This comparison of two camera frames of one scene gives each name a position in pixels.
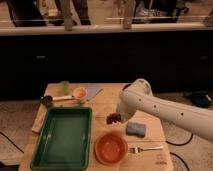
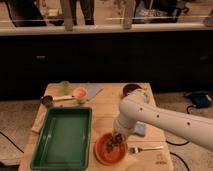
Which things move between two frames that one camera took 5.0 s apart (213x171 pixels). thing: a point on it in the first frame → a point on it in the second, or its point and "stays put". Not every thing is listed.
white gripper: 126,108 → 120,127
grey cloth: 93,89 stays put
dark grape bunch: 113,118 → 114,140
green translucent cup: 65,86 stays put
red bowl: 111,149 stays put
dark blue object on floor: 201,100 stays put
